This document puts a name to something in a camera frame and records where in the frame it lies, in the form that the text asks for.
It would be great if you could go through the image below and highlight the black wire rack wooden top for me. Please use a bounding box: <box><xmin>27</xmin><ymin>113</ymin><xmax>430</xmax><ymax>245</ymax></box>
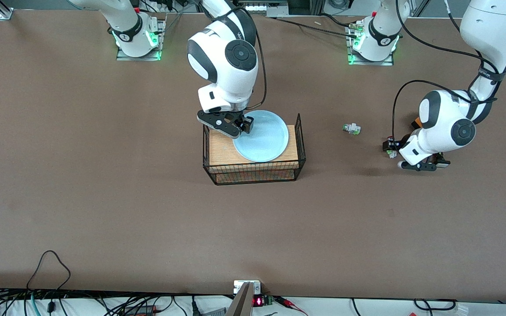
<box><xmin>202</xmin><ymin>113</ymin><xmax>307</xmax><ymax>186</ymax></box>

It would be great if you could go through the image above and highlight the black cable to arm base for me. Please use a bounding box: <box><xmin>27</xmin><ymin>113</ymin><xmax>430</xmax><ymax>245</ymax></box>
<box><xmin>266</xmin><ymin>13</ymin><xmax>360</xmax><ymax>38</ymax></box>

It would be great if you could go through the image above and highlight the red clip test lead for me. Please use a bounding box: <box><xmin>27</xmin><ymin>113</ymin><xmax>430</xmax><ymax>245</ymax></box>
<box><xmin>275</xmin><ymin>296</ymin><xmax>309</xmax><ymax>316</ymax></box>

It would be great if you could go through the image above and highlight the light blue round plate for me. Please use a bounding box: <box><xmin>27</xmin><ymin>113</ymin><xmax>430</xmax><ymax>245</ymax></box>
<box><xmin>232</xmin><ymin>110</ymin><xmax>289</xmax><ymax>163</ymax></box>

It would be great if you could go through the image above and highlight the thin black looped cable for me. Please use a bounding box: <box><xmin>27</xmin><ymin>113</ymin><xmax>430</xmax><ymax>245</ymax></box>
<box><xmin>26</xmin><ymin>250</ymin><xmax>72</xmax><ymax>291</ymax></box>

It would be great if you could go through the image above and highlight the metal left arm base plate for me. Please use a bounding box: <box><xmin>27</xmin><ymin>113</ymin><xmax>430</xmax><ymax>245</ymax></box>
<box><xmin>345</xmin><ymin>20</ymin><xmax>395</xmax><ymax>66</ymax></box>

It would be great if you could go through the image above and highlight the black coiled cable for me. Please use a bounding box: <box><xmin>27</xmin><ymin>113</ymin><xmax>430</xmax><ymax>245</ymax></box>
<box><xmin>413</xmin><ymin>298</ymin><xmax>456</xmax><ymax>311</ymax></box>

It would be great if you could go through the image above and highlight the grey metal camera bracket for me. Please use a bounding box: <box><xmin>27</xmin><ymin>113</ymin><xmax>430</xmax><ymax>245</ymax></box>
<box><xmin>226</xmin><ymin>280</ymin><xmax>262</xmax><ymax>316</ymax></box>

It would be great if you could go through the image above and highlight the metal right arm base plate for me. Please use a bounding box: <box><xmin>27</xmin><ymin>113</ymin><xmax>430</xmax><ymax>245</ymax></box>
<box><xmin>116</xmin><ymin>18</ymin><xmax>166</xmax><ymax>61</ymax></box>

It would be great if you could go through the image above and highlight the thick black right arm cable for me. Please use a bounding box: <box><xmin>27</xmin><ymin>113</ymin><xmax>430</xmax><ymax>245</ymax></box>
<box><xmin>209</xmin><ymin>7</ymin><xmax>267</xmax><ymax>111</ymax></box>

